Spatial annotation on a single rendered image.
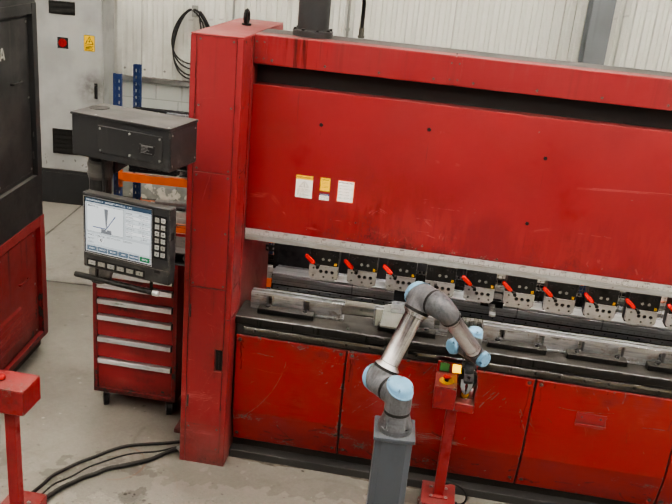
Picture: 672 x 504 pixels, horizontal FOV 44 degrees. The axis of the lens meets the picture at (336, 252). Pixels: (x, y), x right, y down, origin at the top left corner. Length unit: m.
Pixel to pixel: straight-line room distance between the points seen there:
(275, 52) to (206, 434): 2.05
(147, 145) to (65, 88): 4.94
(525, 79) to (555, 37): 4.40
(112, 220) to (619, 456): 2.79
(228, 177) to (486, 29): 4.70
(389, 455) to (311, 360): 0.90
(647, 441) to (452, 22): 4.83
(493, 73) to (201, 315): 1.87
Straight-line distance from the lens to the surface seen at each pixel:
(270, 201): 4.23
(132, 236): 3.80
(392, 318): 4.19
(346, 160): 4.10
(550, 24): 8.35
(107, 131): 3.76
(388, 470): 3.75
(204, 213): 4.11
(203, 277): 4.23
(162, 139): 3.62
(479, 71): 3.96
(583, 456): 4.61
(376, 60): 3.98
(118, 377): 5.11
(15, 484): 4.25
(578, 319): 4.66
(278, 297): 4.41
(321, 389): 4.47
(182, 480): 4.64
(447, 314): 3.59
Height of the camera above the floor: 2.75
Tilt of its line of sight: 21 degrees down
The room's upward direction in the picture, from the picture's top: 5 degrees clockwise
